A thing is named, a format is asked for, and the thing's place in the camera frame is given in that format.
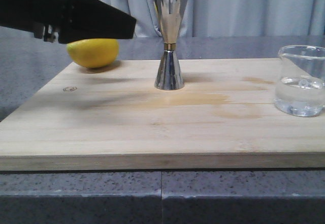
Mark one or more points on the yellow lemon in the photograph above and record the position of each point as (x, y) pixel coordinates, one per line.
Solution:
(93, 53)

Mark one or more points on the wooden cutting board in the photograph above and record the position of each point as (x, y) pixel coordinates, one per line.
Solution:
(116, 119)

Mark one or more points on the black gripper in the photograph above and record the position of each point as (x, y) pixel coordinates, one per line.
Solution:
(73, 19)

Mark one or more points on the steel cocktail jigger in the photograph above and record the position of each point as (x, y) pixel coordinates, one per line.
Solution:
(169, 15)

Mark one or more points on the clear glass beaker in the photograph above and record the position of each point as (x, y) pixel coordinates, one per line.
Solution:
(299, 90)

